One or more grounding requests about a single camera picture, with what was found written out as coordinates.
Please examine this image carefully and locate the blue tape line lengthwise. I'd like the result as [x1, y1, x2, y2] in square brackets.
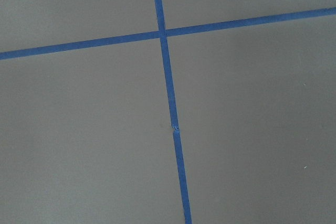
[154, 0, 192, 224]

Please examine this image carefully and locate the blue tape line crosswise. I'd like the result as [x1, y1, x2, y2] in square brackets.
[1, 7, 335, 60]

